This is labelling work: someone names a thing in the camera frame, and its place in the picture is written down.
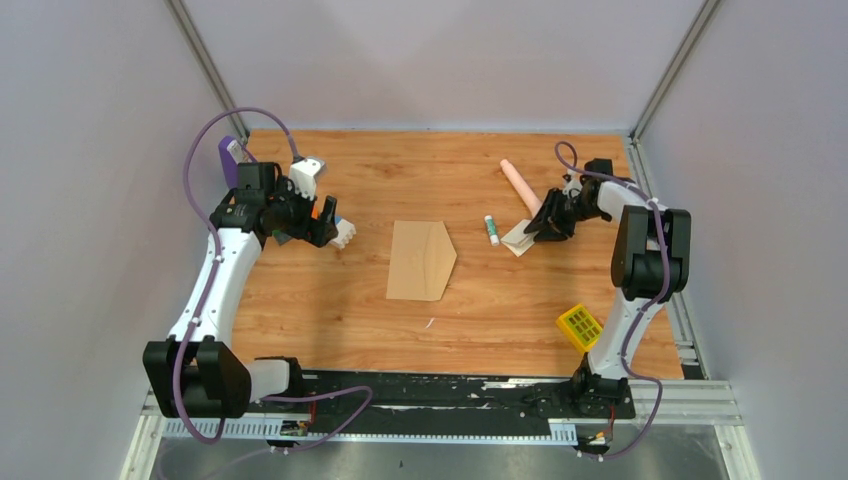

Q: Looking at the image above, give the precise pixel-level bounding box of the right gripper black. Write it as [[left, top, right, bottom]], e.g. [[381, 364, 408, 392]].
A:
[[525, 189, 609, 243]]

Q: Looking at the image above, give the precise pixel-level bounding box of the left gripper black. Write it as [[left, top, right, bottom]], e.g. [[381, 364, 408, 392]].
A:
[[265, 177, 338, 248]]

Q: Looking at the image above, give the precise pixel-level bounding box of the beige letter paper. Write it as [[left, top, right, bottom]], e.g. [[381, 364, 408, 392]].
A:
[[500, 219, 535, 257]]

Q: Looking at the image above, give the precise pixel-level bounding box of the brown paper envelope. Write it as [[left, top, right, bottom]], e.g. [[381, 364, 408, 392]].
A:
[[386, 220, 457, 302]]

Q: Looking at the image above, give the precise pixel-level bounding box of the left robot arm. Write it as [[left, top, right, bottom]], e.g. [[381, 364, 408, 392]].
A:
[[142, 157, 338, 419]]

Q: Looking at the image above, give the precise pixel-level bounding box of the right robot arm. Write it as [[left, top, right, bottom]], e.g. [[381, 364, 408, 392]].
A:
[[524, 159, 692, 418]]

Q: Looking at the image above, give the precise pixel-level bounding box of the blue white toy block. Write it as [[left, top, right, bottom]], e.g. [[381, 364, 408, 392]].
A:
[[330, 216, 356, 250]]

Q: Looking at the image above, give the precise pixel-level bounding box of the pink cylindrical tube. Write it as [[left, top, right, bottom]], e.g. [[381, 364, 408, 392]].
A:
[[499, 159, 542, 216]]

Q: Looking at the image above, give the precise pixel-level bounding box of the green white glue stick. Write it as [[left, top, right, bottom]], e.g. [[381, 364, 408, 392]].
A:
[[484, 215, 500, 246]]

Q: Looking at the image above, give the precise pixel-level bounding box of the yellow toy block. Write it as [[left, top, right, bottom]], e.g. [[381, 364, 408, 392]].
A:
[[555, 304, 603, 354]]

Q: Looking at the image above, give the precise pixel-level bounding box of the purple holder stand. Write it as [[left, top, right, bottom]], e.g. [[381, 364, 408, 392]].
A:
[[218, 136, 257, 189]]

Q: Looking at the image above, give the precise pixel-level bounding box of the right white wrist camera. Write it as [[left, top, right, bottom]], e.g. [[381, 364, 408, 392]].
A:
[[563, 174, 582, 197]]

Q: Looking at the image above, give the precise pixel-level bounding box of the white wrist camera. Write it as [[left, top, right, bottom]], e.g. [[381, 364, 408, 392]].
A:
[[288, 157, 327, 200], [563, 174, 582, 197]]

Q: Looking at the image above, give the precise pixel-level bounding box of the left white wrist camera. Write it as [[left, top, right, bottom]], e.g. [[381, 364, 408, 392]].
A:
[[288, 157, 327, 200]]

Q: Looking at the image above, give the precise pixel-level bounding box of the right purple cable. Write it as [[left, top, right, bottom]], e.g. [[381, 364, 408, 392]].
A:
[[553, 140, 673, 462]]

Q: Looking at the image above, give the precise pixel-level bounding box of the purple cable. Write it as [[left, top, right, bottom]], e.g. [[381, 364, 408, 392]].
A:
[[170, 107, 374, 455], [553, 140, 673, 462]]

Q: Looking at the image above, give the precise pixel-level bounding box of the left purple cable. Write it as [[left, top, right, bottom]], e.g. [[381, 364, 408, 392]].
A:
[[170, 107, 374, 455]]

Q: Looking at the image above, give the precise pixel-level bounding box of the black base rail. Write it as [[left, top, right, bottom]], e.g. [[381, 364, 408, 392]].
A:
[[246, 370, 635, 438]]

